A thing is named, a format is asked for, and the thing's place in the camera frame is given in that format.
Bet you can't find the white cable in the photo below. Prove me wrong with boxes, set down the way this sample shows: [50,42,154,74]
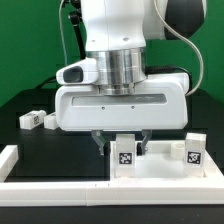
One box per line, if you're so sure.
[58,0,69,66]

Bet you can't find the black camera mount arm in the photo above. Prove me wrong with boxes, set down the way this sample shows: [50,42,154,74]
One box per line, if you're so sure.
[62,0,86,59]

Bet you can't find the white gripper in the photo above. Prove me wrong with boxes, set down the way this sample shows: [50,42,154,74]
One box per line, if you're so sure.
[55,58,189,155]

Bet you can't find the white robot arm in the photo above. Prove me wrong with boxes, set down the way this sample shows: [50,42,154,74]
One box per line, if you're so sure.
[55,0,207,147]

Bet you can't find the white square tabletop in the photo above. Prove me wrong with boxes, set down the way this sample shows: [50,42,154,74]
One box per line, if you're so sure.
[110,140,223,178]

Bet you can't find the white U-shaped obstacle fence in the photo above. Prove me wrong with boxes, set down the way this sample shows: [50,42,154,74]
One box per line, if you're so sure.
[0,145,224,207]

